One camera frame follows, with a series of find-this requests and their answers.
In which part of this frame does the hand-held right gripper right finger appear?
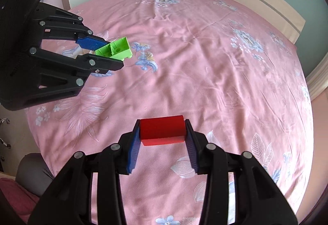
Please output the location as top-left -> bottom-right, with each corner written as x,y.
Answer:
184,119 -> 298,225

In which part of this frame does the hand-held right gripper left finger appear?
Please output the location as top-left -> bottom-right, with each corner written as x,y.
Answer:
28,119 -> 141,225

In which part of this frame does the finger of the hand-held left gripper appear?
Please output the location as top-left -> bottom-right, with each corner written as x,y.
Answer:
29,46 -> 125,97
38,2 -> 110,50

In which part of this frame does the green plastic block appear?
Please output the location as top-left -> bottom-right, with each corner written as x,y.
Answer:
95,37 -> 133,60

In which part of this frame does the red wooden block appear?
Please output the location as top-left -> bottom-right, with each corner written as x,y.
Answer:
140,115 -> 186,147

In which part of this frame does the pink floral bed sheet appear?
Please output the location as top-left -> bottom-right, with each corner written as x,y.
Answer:
26,0 -> 314,225

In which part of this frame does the person's grey trouser leg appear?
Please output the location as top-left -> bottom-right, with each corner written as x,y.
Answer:
15,153 -> 55,198

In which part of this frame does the chrome chair base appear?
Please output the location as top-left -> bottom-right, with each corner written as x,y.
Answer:
0,117 -> 12,149

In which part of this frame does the dark red cloth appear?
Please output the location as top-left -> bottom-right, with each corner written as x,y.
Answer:
0,177 -> 39,225

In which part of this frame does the beige curtain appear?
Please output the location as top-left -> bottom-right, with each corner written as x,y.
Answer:
306,53 -> 328,101

